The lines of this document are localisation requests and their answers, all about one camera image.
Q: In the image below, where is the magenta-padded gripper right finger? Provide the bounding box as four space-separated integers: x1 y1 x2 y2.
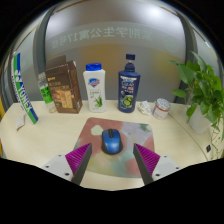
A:
132 143 183 186

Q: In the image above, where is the crumpled white tissue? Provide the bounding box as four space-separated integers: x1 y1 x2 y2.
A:
137 100 153 117

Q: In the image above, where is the blue computer mouse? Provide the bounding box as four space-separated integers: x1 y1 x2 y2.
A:
100 128 124 156

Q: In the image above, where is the brown cardboard box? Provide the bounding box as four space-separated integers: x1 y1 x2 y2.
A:
44 54 84 115

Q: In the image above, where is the clear green-label drink bottle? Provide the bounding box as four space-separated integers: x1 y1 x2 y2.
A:
37 71 57 114

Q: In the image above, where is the floral pastel mouse pad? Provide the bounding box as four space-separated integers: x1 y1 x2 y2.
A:
72 116 156 180

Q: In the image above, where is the small white packet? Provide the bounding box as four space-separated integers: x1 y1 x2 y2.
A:
15 113 27 131

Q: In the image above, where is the small white jar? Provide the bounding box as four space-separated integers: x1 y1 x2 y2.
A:
152 97 172 121

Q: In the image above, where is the white blue-cap shampoo bottle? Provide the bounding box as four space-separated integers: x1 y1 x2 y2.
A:
82 62 108 114

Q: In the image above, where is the dark blue pump bottle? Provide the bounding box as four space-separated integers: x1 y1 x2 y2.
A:
117 53 142 114

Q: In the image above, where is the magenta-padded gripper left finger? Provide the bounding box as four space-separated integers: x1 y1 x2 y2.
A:
41 142 93 186

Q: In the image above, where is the white green shuttlecock tube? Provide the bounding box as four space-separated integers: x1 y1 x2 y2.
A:
10 51 39 125

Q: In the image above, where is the green plant in white pot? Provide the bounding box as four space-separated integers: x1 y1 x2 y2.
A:
168 50 224 159

